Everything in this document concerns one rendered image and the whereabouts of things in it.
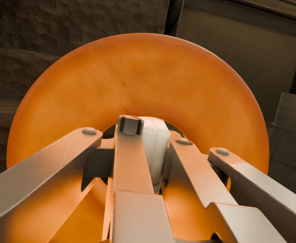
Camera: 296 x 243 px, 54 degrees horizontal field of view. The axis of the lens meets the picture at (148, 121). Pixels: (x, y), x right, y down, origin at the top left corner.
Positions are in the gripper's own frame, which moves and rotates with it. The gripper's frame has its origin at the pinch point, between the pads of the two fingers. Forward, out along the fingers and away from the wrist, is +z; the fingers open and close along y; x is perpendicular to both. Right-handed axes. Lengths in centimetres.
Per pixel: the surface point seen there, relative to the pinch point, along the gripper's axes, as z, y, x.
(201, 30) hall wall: 688, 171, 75
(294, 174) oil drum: 197, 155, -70
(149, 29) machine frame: 39.4, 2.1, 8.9
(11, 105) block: 22.6, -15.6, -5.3
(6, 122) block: 18.7, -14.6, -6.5
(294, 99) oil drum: 213, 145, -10
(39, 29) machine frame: 35.3, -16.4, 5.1
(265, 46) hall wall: 727, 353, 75
